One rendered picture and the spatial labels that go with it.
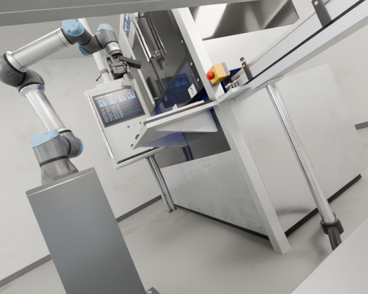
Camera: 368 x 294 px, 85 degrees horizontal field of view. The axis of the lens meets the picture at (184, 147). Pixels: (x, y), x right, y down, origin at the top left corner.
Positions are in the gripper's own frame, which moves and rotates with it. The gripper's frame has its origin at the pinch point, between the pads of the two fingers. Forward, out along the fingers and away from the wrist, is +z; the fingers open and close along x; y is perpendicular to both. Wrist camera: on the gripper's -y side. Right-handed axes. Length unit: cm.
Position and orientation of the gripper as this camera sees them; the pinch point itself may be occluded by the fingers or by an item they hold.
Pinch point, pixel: (134, 88)
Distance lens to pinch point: 110.8
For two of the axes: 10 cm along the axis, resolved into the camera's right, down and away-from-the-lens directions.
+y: -8.6, 3.5, -3.8
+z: 3.9, 9.2, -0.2
